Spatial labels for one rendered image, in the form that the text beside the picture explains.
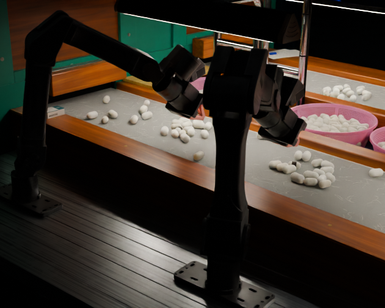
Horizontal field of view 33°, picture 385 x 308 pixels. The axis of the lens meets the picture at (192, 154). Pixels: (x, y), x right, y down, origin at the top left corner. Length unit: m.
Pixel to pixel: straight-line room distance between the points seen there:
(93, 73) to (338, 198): 0.96
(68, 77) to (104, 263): 0.85
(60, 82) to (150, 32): 0.45
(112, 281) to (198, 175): 0.36
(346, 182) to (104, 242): 0.59
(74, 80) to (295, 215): 0.98
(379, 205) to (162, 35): 1.19
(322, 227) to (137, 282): 0.38
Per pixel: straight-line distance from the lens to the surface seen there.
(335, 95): 2.23
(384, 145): 1.86
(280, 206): 1.40
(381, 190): 1.57
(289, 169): 1.61
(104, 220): 1.54
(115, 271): 1.34
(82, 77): 2.11
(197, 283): 1.28
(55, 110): 1.94
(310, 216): 1.37
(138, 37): 2.33
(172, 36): 2.44
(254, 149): 1.75
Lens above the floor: 1.39
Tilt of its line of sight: 22 degrees down
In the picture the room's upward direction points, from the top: straight up
